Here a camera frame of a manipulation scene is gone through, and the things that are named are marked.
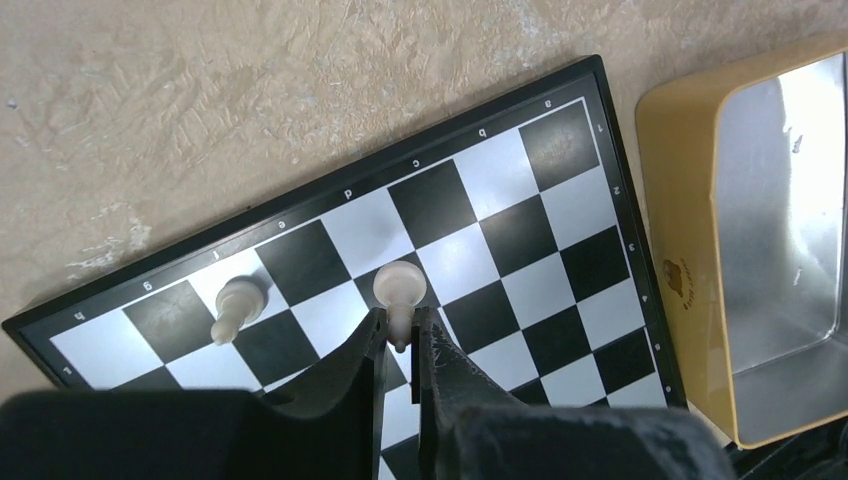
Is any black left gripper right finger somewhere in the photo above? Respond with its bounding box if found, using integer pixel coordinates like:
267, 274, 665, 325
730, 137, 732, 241
412, 307, 526, 479

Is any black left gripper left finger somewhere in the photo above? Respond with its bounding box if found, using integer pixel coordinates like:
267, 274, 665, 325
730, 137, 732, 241
262, 308, 388, 479

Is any white chess pawn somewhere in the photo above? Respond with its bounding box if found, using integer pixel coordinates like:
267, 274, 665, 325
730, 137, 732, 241
373, 261, 428, 353

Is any white chess piece on board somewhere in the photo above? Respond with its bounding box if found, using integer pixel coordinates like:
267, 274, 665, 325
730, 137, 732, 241
210, 276, 268, 345

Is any black white chess board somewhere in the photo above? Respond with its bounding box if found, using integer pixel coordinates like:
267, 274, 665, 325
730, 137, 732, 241
1, 55, 685, 479

